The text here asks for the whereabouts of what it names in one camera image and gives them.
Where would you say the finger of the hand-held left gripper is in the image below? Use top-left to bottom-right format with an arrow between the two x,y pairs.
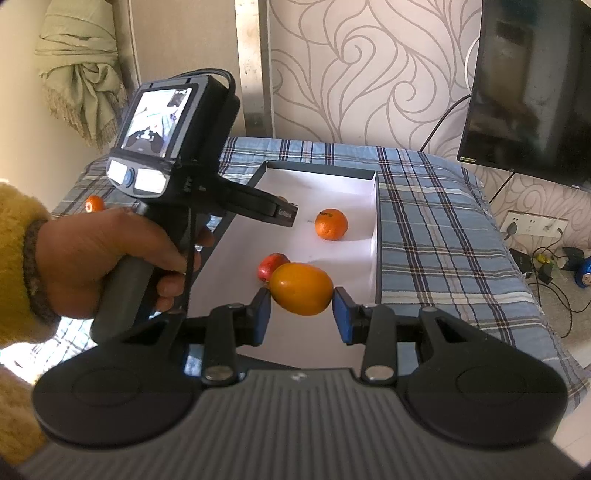
217,178 -> 299,229

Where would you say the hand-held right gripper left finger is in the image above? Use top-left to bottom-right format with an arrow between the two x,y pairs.
99,287 -> 273,386

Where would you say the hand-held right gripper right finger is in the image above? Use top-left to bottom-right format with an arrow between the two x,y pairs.
332,285 -> 502,385

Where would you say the red apple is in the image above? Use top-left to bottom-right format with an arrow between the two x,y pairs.
257,252 -> 291,283

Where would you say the white shallow cardboard box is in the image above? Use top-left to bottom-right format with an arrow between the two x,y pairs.
185,159 -> 382,320

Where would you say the large orange tangerine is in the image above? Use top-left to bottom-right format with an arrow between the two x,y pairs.
315,208 -> 348,241

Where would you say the person's left forearm yellow sleeve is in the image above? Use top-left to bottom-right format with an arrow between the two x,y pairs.
0,182 -> 58,347

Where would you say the person's left hand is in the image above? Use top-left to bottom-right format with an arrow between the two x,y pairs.
36,205 -> 216,320

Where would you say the metal pillar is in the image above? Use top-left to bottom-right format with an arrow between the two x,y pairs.
235,0 -> 276,139

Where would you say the blue plaid blanket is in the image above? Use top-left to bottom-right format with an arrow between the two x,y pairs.
50,136 -> 585,412

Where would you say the green fringed curtain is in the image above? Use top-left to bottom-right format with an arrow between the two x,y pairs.
34,0 -> 129,152

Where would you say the black power adapter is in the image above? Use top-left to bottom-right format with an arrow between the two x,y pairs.
509,248 -> 535,280

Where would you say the person's yellow fuzzy clothing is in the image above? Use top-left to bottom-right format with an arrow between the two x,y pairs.
0,364 -> 51,468

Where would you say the black flat television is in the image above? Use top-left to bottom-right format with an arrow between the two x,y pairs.
457,0 -> 591,188

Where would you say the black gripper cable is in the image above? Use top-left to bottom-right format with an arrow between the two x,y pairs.
173,68 -> 238,100

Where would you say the black television cable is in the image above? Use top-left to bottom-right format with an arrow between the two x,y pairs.
418,92 -> 472,153

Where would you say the thin black hanging cable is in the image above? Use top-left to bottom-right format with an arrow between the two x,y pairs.
488,170 -> 516,205

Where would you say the dark braided bracelet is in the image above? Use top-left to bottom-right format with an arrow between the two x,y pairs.
22,218 -> 62,325

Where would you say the white wall socket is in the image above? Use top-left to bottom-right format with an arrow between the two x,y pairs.
500,209 -> 570,239

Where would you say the white cable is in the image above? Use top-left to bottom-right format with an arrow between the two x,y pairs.
463,39 -> 482,95

